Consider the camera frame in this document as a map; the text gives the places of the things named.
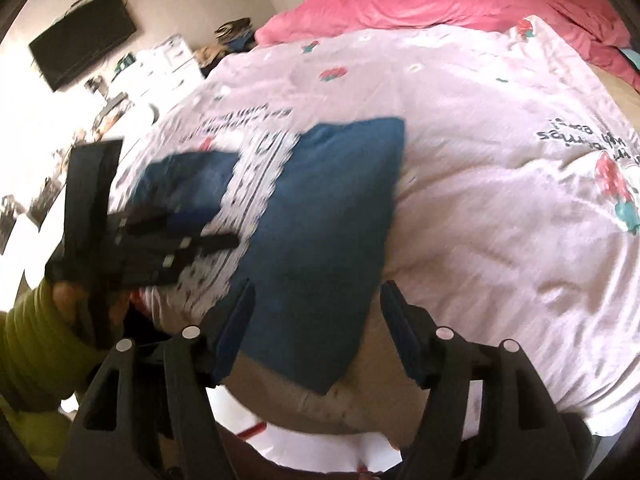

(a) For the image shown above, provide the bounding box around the blue denim pants lace trim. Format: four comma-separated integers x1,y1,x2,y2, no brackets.
130,117,405,394

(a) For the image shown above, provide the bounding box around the green sleeved left forearm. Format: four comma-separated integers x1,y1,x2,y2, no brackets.
1,281,106,478

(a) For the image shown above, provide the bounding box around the left hand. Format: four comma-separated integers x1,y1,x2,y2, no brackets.
52,282,130,350

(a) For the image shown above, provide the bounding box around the white drawer cabinet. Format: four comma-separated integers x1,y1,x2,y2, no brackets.
110,35,204,114

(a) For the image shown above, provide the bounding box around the pink strawberry print quilt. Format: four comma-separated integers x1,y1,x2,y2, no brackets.
111,18,639,446

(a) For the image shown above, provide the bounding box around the folded clothes stack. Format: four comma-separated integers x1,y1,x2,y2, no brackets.
194,18,257,78

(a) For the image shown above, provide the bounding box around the beige mattress sheet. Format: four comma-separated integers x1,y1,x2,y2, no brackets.
589,64,640,131

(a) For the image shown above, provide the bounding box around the pink blanket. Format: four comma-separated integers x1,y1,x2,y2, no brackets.
255,0,639,89

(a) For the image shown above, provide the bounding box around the black wall television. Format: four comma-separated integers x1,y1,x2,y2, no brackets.
29,0,137,92

